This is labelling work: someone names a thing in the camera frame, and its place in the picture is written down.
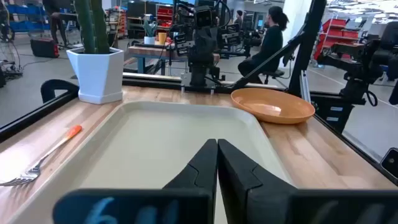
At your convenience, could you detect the orange plastic plate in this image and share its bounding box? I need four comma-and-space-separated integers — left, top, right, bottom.
230, 87, 316, 125

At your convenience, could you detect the shelf with red bins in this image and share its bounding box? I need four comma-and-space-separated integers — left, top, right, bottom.
313, 17, 361, 60

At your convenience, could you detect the beige plastic tray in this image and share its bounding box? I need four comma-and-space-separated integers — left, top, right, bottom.
6, 100, 295, 224

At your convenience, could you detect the black chair back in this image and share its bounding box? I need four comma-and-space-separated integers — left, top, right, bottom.
40, 78, 80, 104

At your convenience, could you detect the black upright frame post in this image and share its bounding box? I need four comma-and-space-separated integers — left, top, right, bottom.
287, 0, 328, 98

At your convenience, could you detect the seated person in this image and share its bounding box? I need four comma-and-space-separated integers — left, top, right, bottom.
237, 5, 290, 85

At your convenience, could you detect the black diagonal frame strut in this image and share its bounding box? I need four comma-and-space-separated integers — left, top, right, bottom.
231, 33, 304, 91

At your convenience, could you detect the wooden background table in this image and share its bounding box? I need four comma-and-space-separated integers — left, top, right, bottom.
127, 44, 221, 76

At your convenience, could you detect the distant person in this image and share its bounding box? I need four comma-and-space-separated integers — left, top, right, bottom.
233, 9, 244, 29

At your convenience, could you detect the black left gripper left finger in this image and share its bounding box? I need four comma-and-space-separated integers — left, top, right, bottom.
162, 138, 218, 224

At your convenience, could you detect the green cactus plant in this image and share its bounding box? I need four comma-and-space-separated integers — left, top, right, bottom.
73, 0, 111, 55

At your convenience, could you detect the black and red case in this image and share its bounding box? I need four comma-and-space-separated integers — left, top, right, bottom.
29, 37, 60, 59

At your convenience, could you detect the shelf with blue bins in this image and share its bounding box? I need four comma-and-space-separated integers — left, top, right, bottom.
5, 2, 51, 33

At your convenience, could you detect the black device with lens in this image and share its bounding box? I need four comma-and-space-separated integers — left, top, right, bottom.
379, 147, 398, 179

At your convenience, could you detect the fork with orange handle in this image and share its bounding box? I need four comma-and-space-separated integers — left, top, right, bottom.
0, 124, 83, 187

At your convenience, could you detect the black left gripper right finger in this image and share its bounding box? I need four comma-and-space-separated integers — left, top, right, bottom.
217, 138, 297, 224

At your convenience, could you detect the small white potted plant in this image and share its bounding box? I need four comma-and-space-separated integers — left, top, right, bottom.
142, 20, 158, 45

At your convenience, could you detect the standing person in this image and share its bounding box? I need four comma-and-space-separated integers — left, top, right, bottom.
41, 0, 69, 47

